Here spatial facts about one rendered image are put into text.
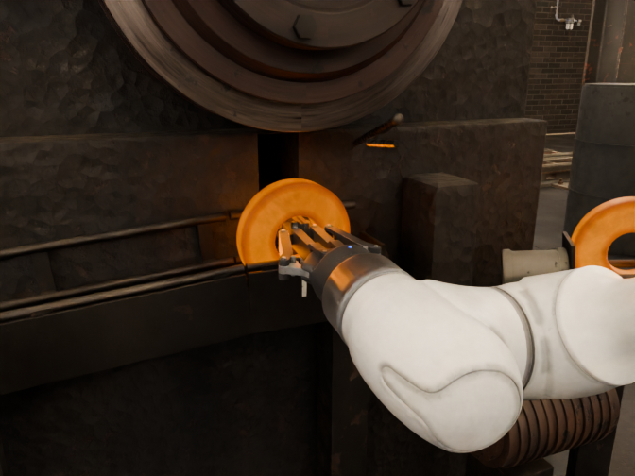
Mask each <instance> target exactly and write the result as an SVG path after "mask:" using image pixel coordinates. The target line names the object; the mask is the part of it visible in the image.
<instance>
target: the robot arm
mask: <svg viewBox="0 0 635 476"><path fill-rule="evenodd" d="M292 247H293V249H294V250H295V251H296V252H297V253H298V254H299V255H300V256H301V257H302V259H303V260H304V262H303V263H302V264H299V262H298V261H296V256H295V255H293V249H292ZM279 252H280V258H279V280H282V281H286V280H288V279H289V278H290V276H296V275H298V276H301V278H302V280H303V281H305V282H308V283H310V284H312V286H313V288H314V290H315V293H316V294H317V297H318V298H319V299H320V301H321V302H322V308H323V312H324V314H325V316H326V318H327V319H328V321H329V322H330V323H331V324H332V326H333V327H334V328H335V330H336V331H337V332H338V333H339V335H340V337H341V339H342V340H343V342H344V343H345V344H346V345H347V346H348V347H349V351H350V355H351V357H352V361H353V363H354V364H355V366H356V368H357V370H358V371H359V373H360V375H361V376H362V378H363V379H364V381H365V382H366V383H367V385H368V386H369V388H370V389H371V390H372V392H373V393H374V394H375V395H376V397H377V398H378V399H379V400H380V401H381V402H382V403H383V404H384V406H385V407H386V408H387V409H388V410H389V411H390V412H391V413H392V414H393V415H394V416H395V417H396V418H398V419H399V420H400V421H401V422H402V423H403V424H404V425H405V426H406V427H407V428H409V429H410V430H411V431H412V432H414V433H415V434H417V435H418V436H420V437H421V438H423V439H425V440H426V441H428V442H429V443H431V444H433V445H435V446H437V447H439V448H441V449H444V450H446V451H450V452H457V453H465V452H473V451H480V450H482V449H484V448H486V447H488V446H490V445H492V444H494V443H495V442H497V441H498V440H500V439H501V438H502V437H503V436H504V435H505V434H506V433H507V432H508V431H509V430H510V429H511V427H512V426H513V425H514V423H515V422H516V420H517V418H518V416H519V414H520V412H521V410H522V406H523V400H548V399H555V400H567V399H576V398H583V397H588V396H593V395H597V394H600V393H604V392H607V391H609V390H611V389H613V388H615V387H618V386H621V385H625V384H630V383H634V382H635V278H631V279H623V278H622V277H620V276H619V275H618V274H616V273H614V272H613V271H611V270H609V269H607V268H605V267H601V266H595V265H591V266H585V267H581V268H577V269H572V270H566V271H560V272H555V273H549V274H542V275H536V276H529V277H524V278H522V279H521V280H520V281H517V282H511V283H506V284H503V285H499V286H491V287H473V286H463V285H456V284H450V283H445V282H441V281H436V280H415V279H414V278H413V277H412V276H411V275H409V274H408V273H407V272H405V271H403V270H402V269H401V268H400V267H399V266H398V265H396V264H395V263H393V262H392V261H391V260H390V259H388V258H387V257H385V256H383V255H381V247H380V246H378V245H374V244H371V243H367V242H365V241H363V240H361V239H359V238H357V237H355V236H353V235H351V234H349V233H347V232H346V231H344V230H342V229H339V228H337V227H335V226H333V225H325V226H324V228H321V227H320V226H319V225H316V224H312V223H311V222H310V221H309V220H305V219H304V218H303V217H302V216H295V217H292V218H290V219H288V220H286V221H285V222H284V223H283V224H282V229H281V230H279Z"/></svg>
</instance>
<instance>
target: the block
mask: <svg viewBox="0 0 635 476"><path fill-rule="evenodd" d="M479 195H480V188H479V184H478V183H477V182H474V181H472V180H469V179H465V178H460V177H457V176H454V175H450V174H447V173H443V172H440V173H427V174H415V175H410V176H407V177H405V178H404V181H403V214H402V235H401V256H400V268H401V269H402V270H403V271H405V272H407V273H408V274H409V275H411V276H412V277H413V278H414V279H415V280H417V281H423V280H433V281H441V282H445V283H450V284H456V285H463V286H472V272H473V261H474V251H475V239H476V228H477V216H478V206H479Z"/></svg>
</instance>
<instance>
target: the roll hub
mask: <svg viewBox="0 0 635 476"><path fill-rule="evenodd" d="M217 1H218V2H219V3H220V4H221V5H222V7H223V8H224V9H225V10H226V11H227V12H228V13H229V14H230V15H231V16H232V17H233V18H235V19H236V20H237V21H238V22H239V23H241V24H242V25H243V26H245V27H246V28H248V29H249V30H251V31H252V32H254V33H255V34H257V35H259V36H261V37H263V38H265V39H267V40H269V41H271V42H273V43H277V44H280V45H283V46H286V47H290V48H295V49H301V50H328V49H339V48H346V47H352V46H356V45H359V44H362V43H366V42H369V41H371V40H373V39H375V38H377V37H379V36H381V35H383V34H384V33H386V32H388V31H389V30H390V29H391V28H392V27H394V26H395V25H396V24H398V23H399V22H400V21H401V20H402V19H403V18H404V17H405V16H406V15H407V14H408V13H409V12H410V11H411V10H412V9H413V8H414V7H415V6H416V5H417V4H418V2H419V1H420V0H416V1H415V2H414V4H413V5H412V6H403V5H400V4H399V1H398V0H217ZM298 15H312V16H313V18H314V20H315V22H316V24H317V30H316V32H315V34H314V36H313V38H312V39H299V38H298V36H297V35H296V33H295V31H294V29H293V27H292V26H293V24H294V23H295V21H296V19H297V17H298Z"/></svg>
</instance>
